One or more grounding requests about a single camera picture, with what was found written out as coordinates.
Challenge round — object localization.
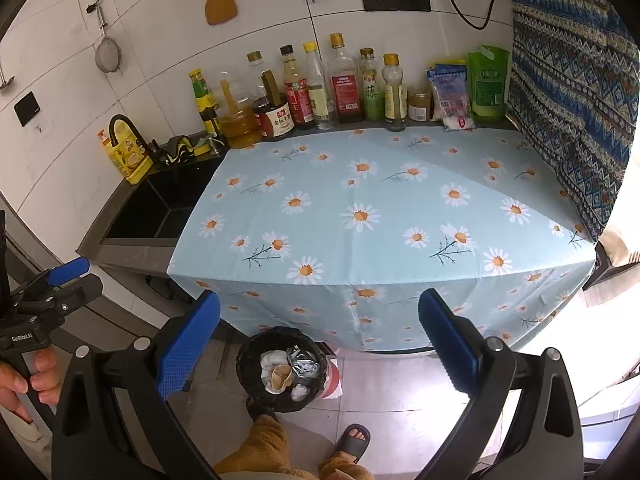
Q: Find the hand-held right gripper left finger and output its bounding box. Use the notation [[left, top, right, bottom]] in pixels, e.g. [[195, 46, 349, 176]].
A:
[[51, 290, 221, 480]]

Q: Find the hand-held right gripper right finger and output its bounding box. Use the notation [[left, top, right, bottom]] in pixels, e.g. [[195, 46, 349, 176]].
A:
[[418, 288, 586, 480]]

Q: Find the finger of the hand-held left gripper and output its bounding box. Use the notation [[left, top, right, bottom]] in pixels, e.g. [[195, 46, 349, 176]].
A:
[[27, 274, 104, 326], [20, 256, 90, 292]]

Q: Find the trash bin with black bag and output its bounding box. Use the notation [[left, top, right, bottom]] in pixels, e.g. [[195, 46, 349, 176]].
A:
[[235, 326, 343, 413]]

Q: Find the white tissue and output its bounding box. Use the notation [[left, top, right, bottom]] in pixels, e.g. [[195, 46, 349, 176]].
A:
[[260, 350, 291, 373]]

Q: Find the brown paper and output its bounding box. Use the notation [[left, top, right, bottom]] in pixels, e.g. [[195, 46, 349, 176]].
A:
[[270, 364, 297, 391]]

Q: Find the crushed clear plastic bottle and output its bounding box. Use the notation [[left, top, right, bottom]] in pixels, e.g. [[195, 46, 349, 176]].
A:
[[286, 345, 321, 378]]

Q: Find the person's left forearm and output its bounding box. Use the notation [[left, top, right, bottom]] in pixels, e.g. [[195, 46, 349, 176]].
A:
[[0, 405, 51, 476]]

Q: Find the person's left hand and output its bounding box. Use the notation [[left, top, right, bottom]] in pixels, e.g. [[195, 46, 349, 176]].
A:
[[0, 349, 63, 423]]

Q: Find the dark slipper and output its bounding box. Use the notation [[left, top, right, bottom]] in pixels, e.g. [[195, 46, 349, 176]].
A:
[[246, 396, 279, 423], [332, 424, 372, 463]]

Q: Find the black sink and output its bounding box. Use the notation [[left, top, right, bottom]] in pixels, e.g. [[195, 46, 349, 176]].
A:
[[102, 157, 226, 241]]

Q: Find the floral light blue tablecloth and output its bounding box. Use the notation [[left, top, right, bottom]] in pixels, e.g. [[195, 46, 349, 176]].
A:
[[166, 127, 598, 356]]

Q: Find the yellow dish soap bottle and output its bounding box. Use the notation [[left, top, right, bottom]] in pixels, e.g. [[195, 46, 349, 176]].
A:
[[97, 122, 153, 186]]

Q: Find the black sponge rack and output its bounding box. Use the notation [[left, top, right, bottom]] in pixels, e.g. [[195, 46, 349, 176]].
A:
[[160, 132, 228, 167]]

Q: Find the person's right leg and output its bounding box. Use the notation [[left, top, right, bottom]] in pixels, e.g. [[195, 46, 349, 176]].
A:
[[320, 427, 373, 480]]

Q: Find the black faucet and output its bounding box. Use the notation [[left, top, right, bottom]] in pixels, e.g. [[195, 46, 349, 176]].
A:
[[109, 114, 161, 166]]

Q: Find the metal ladle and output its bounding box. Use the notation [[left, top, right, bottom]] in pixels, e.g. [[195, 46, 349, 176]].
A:
[[0, 52, 16, 93]]

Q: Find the metal mesh strainer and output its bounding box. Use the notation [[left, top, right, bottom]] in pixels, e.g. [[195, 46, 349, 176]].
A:
[[95, 4, 123, 75]]

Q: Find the green bottle with yellow cap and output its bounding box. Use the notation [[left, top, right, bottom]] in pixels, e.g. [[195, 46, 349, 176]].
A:
[[188, 68, 221, 138]]

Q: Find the clear cooking oil jug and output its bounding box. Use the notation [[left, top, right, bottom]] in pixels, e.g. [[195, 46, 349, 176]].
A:
[[216, 80, 263, 150]]

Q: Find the small brown jar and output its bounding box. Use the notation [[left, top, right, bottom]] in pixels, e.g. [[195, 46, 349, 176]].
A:
[[406, 87, 433, 122]]

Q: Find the dark soy sauce jug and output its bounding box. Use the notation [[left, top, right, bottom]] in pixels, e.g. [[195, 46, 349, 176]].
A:
[[251, 70, 295, 142]]

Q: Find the clear yellow capped seasoning bottle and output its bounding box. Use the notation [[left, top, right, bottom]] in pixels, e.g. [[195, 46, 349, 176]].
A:
[[381, 53, 408, 132]]

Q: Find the blue and white plastic packet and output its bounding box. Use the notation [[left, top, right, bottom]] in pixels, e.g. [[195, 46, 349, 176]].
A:
[[426, 62, 471, 121]]

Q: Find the green label bottle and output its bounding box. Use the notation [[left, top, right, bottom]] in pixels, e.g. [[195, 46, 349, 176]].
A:
[[357, 48, 386, 122]]

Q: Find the patterned blue curtain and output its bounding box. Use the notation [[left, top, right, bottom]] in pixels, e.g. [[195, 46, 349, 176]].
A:
[[507, 0, 640, 243]]

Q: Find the green plastic packet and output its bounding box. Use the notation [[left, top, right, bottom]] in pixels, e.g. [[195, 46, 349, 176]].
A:
[[467, 45, 512, 121]]

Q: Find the black capped red label bottle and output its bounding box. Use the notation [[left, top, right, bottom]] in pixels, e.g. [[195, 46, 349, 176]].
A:
[[279, 45, 316, 131]]

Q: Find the clear bottle with yellow cap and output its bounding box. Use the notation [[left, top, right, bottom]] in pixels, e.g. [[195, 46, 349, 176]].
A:
[[302, 42, 338, 131]]

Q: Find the gold capped red label bottle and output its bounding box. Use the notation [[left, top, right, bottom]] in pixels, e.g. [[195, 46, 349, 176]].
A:
[[327, 33, 365, 123]]

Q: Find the clear bottle with gold cap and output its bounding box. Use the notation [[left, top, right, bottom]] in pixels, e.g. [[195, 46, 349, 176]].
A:
[[245, 51, 271, 106]]

